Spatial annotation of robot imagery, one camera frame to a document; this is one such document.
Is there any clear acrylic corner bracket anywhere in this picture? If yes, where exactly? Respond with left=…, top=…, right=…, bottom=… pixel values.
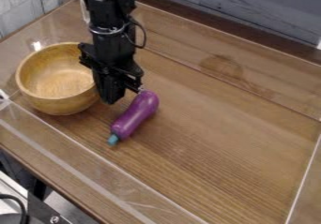
left=79, top=0, right=91, bottom=24

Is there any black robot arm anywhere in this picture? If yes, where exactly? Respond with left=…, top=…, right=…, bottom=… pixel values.
left=77, top=0, right=147, bottom=104

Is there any brown wooden bowl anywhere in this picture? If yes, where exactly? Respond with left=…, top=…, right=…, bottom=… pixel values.
left=14, top=42, right=99, bottom=115

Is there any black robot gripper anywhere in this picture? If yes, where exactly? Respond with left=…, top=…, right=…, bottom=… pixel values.
left=77, top=27, right=144, bottom=104

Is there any purple toy eggplant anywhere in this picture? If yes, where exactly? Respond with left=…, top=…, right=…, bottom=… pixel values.
left=108, top=90, right=159, bottom=145

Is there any black cable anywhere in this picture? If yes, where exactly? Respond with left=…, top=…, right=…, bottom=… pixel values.
left=124, top=16, right=148, bottom=50

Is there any black metal table bracket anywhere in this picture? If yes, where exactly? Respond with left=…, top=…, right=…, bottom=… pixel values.
left=28, top=192, right=72, bottom=224

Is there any clear acrylic tray wall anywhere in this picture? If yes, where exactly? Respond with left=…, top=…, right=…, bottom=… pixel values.
left=0, top=2, right=321, bottom=224

